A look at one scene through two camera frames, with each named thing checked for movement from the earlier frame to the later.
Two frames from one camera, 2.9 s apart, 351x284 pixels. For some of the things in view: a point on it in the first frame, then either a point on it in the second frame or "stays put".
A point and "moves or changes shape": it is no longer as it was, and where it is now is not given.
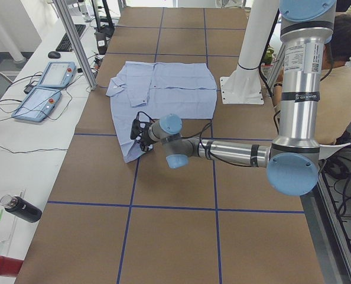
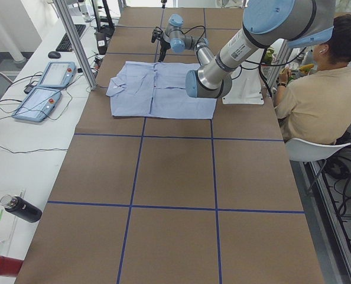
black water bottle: (21, 208) stays put
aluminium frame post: (65, 18) stays put
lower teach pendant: (38, 104) stays put
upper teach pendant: (58, 74) stays put
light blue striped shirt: (156, 90) moves or changes shape
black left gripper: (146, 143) -> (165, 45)
